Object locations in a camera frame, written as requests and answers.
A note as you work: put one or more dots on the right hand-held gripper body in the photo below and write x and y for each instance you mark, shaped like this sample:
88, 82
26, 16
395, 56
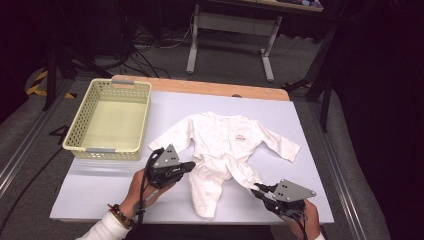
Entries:
291, 191

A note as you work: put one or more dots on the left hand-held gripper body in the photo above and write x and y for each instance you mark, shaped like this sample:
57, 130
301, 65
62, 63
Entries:
166, 160

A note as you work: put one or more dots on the white baby romper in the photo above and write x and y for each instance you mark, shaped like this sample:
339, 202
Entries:
220, 146

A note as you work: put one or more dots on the pale yellow plastic basket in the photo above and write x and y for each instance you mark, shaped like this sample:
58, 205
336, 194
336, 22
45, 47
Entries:
111, 126

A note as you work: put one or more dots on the person's right hand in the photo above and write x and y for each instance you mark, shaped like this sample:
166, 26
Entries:
308, 223

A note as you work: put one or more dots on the person's left hand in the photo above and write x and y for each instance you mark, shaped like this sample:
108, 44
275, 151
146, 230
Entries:
136, 193

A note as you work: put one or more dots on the person's dark clothing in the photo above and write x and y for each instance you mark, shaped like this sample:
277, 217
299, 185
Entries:
200, 233

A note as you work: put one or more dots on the white table board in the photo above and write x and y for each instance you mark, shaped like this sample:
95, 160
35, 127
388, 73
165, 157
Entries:
100, 193

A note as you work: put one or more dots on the wooden table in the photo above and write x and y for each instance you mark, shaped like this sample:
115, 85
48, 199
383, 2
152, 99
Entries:
200, 87

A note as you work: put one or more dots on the black metal stand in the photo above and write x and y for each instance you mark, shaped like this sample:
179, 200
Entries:
50, 83
325, 110

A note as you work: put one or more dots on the grey-legged desk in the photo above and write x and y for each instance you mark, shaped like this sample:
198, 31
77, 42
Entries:
230, 24

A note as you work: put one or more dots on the yellow black hazard tape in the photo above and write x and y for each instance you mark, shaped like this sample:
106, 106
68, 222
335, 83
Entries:
35, 89

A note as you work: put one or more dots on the aluminium floor rail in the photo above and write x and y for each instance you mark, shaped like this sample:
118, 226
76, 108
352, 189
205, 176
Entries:
20, 153
340, 180

